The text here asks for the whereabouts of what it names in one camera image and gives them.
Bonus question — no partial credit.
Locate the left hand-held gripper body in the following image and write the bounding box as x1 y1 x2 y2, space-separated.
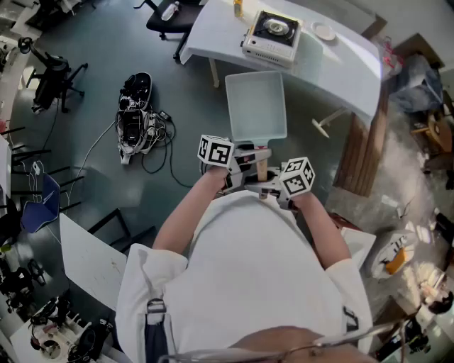
197 134 249 195

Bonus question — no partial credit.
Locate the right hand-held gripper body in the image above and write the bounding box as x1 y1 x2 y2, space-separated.
259 157 316 212

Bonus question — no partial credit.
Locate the white square pan wooden handle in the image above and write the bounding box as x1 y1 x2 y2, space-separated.
224 70 287 199

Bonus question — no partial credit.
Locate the person's right forearm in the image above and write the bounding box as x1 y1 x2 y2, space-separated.
294 193 353 270

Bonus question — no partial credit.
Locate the person's left forearm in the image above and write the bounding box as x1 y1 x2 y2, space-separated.
152 166 228 255

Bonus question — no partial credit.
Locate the white table leg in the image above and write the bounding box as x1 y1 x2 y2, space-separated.
209 58 220 89
311 108 352 138

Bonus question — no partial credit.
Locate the brown wooden slatted panel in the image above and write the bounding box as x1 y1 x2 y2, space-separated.
333 88 391 198

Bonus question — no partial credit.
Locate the person's white shirt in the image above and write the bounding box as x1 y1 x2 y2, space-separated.
115 189 373 363

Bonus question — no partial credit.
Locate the black white electronic device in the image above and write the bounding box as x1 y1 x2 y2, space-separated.
116 108 150 166

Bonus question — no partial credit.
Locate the white box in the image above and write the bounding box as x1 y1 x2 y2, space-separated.
340 226 377 270

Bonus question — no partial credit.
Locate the black oval case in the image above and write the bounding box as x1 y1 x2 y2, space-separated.
120 72 153 107

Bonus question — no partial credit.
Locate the white round object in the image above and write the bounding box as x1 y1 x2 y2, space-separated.
365 228 421 281

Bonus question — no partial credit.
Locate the white table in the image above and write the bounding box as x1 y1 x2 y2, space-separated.
179 0 382 123

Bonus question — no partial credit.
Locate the orange tool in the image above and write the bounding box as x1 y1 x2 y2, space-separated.
384 247 407 276

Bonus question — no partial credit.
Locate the white plate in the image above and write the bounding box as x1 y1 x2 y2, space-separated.
311 21 336 41

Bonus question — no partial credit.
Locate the black office chair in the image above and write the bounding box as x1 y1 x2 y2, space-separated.
21 37 89 114
134 0 210 61

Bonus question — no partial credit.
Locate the wooden chair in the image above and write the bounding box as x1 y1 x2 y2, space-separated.
411 109 454 171

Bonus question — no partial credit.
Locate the blue grey cloth pile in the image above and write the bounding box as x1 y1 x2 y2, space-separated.
388 52 444 114

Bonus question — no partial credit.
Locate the clear water bottle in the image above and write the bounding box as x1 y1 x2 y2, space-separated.
161 1 181 21

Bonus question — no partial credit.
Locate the clear red plastic bag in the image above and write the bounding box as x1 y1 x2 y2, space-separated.
381 35 405 77

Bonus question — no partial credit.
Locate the person's face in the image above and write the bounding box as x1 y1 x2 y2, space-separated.
230 325 366 363

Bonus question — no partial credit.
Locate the white desk panel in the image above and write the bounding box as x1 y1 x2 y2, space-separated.
58 212 128 313

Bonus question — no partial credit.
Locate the cardboard box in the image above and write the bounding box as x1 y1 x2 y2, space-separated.
393 33 446 68

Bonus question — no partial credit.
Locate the blue chair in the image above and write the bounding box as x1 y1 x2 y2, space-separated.
20 173 61 234

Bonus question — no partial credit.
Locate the tangle of black cables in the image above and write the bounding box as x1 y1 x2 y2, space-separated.
140 109 194 189

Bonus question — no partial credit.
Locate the white cable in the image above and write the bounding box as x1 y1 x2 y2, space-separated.
62 122 118 213

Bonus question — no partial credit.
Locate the white equipment with cables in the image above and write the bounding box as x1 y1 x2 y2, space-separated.
10 297 114 363

